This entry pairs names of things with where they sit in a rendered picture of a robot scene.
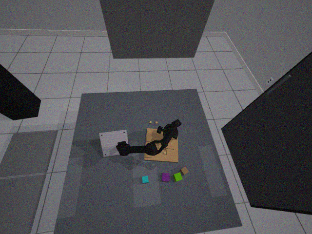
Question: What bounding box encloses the teal block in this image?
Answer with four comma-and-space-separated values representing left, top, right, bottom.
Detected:
142, 176, 149, 183

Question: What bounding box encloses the purple block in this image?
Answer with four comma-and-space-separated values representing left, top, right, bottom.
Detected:
162, 173, 170, 181

